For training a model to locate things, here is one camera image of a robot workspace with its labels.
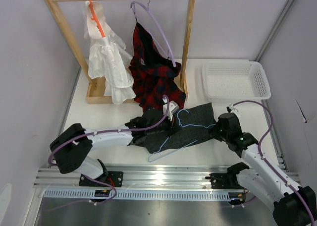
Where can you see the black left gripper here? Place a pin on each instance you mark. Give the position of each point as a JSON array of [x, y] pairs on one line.
[[171, 127]]

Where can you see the light blue wire hanger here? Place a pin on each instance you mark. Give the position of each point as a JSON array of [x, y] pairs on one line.
[[182, 126]]

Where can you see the dark grey dotted skirt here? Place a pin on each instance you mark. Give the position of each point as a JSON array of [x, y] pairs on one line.
[[202, 114]]

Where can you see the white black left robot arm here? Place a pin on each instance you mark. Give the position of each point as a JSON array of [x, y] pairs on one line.
[[70, 151]]

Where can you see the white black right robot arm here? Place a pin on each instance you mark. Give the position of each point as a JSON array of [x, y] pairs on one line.
[[290, 203]]

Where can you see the purple plastic hanger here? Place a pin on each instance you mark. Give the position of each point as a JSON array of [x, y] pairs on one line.
[[169, 52]]

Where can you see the orange plastic hanger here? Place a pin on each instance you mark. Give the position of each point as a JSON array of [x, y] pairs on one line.
[[95, 18]]

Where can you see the red black plaid garment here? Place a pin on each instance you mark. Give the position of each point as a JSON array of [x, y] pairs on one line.
[[152, 73]]

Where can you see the white perforated plastic basket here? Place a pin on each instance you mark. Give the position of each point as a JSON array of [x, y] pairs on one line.
[[235, 80]]

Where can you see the white ruffled dress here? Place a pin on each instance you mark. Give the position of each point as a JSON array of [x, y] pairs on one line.
[[108, 57]]

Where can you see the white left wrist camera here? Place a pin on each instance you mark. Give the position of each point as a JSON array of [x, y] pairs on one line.
[[169, 108]]

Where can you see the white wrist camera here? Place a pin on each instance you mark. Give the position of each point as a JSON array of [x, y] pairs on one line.
[[232, 109], [169, 108]]

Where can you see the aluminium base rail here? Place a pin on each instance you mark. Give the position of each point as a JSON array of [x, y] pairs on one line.
[[184, 170]]

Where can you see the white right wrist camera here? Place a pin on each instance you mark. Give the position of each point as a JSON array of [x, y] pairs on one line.
[[232, 109]]

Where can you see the white slotted cable duct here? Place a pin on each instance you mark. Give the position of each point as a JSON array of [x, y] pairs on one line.
[[125, 194]]

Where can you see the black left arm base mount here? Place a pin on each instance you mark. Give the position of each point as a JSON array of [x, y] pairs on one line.
[[114, 178]]

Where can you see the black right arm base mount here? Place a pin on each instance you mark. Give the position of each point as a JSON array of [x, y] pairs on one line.
[[223, 181]]

